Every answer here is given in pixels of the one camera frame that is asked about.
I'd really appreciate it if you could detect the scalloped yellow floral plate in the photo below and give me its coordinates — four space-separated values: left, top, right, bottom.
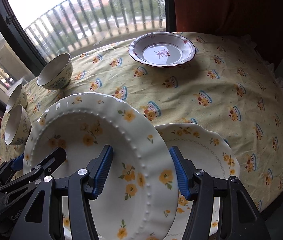
155 123 240 239

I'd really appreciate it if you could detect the beaded rim floral plate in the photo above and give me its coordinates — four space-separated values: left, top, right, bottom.
23 92 178 239

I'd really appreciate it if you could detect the small floral bowl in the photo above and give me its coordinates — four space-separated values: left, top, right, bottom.
4 105 31 146
5 83 28 113

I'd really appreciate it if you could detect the large floral ceramic bowl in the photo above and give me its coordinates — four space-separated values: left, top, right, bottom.
37 53 73 90

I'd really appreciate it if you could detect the red trimmed small plate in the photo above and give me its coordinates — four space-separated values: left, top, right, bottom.
128 32 196 68

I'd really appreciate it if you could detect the yellow crown print tablecloth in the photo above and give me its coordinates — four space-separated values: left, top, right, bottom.
0 33 283 211

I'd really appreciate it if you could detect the balcony metal railing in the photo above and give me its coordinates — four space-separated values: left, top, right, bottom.
0 0 167 86

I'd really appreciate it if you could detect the red curtain right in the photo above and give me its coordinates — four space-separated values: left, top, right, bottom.
175 0 283 63

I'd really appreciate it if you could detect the black window frame post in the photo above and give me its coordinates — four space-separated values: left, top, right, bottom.
0 0 47 76

